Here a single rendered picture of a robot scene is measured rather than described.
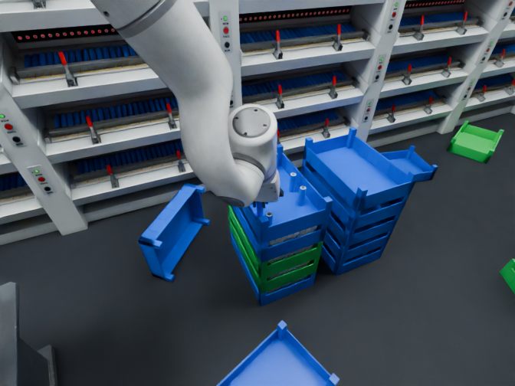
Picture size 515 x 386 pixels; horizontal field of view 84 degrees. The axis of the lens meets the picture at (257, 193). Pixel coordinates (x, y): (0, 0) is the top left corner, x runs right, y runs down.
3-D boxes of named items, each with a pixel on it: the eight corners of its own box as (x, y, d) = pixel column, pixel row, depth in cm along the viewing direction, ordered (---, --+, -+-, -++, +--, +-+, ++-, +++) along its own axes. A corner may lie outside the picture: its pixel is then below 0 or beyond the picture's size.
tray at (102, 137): (220, 130, 117) (220, 103, 106) (51, 164, 99) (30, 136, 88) (205, 97, 126) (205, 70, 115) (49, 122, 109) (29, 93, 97)
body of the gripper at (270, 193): (229, 183, 58) (235, 204, 69) (279, 187, 57) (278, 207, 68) (234, 152, 61) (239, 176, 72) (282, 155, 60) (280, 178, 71)
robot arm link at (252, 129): (267, 191, 55) (281, 152, 58) (265, 155, 43) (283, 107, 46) (226, 179, 56) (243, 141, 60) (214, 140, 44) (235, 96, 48)
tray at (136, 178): (224, 170, 130) (224, 150, 119) (76, 206, 112) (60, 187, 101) (210, 138, 140) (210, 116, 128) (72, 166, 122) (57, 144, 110)
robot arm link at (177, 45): (113, 68, 25) (263, 216, 48) (189, -36, 31) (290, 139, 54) (66, 81, 30) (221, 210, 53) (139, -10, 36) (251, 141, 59)
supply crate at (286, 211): (328, 221, 79) (333, 200, 73) (260, 244, 73) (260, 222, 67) (280, 163, 100) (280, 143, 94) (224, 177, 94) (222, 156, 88)
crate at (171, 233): (152, 276, 102) (172, 282, 100) (136, 239, 89) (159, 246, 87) (193, 218, 124) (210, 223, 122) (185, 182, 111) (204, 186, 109)
